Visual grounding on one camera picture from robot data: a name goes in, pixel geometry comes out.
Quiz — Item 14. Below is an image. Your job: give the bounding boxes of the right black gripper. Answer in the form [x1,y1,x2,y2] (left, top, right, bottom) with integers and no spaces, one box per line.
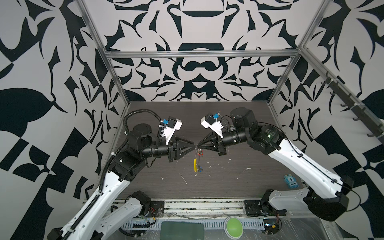
[198,128,252,155]

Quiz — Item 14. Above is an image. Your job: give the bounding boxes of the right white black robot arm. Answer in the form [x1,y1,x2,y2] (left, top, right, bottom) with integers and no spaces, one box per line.
[197,107,354,222]

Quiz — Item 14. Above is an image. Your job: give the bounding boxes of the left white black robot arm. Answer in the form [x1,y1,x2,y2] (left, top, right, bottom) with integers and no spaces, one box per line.
[47,109,195,240]

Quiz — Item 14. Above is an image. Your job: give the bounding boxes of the dark green pad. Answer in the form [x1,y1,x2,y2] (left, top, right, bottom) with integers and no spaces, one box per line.
[160,221,205,240]

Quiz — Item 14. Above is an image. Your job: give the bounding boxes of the green round button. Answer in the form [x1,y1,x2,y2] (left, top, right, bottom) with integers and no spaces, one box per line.
[224,217,244,240]

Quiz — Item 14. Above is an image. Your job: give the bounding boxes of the blue connector block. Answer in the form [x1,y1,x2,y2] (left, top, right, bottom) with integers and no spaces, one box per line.
[284,174,299,189]

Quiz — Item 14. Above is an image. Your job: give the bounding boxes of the small circuit board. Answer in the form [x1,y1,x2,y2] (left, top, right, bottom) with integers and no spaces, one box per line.
[263,218,282,236]

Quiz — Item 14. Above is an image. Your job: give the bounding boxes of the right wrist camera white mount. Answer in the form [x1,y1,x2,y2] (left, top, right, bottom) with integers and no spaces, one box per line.
[201,113,224,138]

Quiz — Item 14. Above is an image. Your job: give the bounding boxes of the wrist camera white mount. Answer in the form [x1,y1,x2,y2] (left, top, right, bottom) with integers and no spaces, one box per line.
[201,113,224,138]
[161,117,183,145]

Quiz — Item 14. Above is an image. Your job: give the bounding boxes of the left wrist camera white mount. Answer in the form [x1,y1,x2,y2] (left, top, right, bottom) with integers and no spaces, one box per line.
[161,117,183,145]

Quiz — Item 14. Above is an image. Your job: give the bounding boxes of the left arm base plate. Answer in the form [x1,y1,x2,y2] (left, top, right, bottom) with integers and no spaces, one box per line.
[144,201,165,218]

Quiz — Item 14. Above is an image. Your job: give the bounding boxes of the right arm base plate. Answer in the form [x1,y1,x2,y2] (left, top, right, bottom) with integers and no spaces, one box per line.
[244,200,287,217]

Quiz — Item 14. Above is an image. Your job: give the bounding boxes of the white slotted cable duct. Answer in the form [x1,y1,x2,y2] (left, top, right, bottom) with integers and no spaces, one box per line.
[119,218,265,231]

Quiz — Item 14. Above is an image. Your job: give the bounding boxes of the black wall hook rack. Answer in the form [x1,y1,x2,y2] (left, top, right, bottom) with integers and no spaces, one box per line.
[322,71,384,145]

